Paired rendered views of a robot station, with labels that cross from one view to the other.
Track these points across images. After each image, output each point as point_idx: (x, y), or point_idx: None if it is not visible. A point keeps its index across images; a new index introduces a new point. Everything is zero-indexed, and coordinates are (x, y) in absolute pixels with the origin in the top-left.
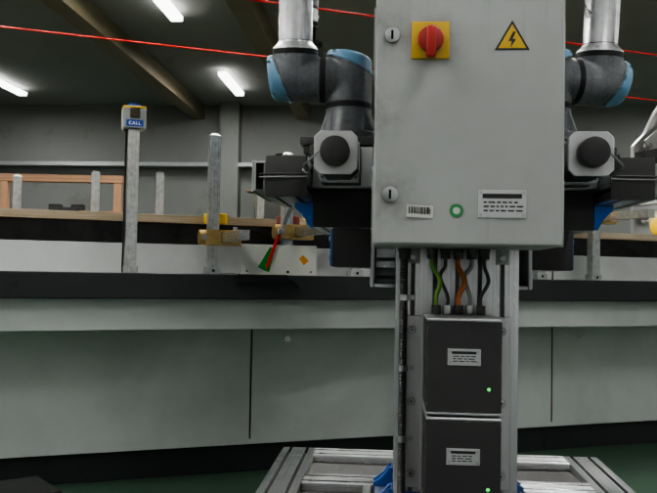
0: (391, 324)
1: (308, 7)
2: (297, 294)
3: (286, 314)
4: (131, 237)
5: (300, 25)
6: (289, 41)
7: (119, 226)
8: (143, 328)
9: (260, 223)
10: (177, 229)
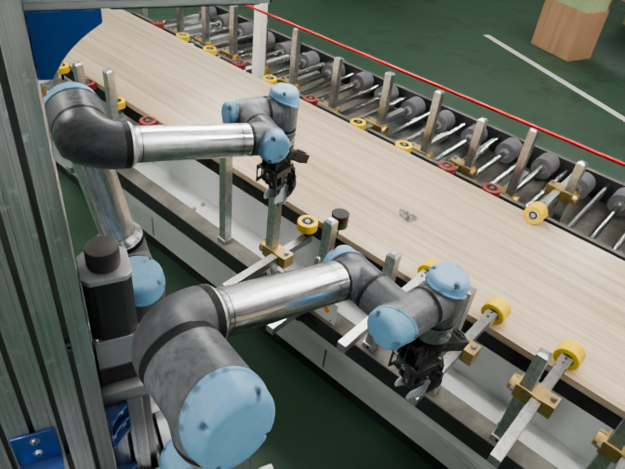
0: (394, 399)
1: (99, 218)
2: (314, 329)
3: (315, 332)
4: (221, 221)
5: (99, 230)
6: (99, 235)
7: (259, 190)
8: (232, 277)
9: (348, 243)
10: (292, 212)
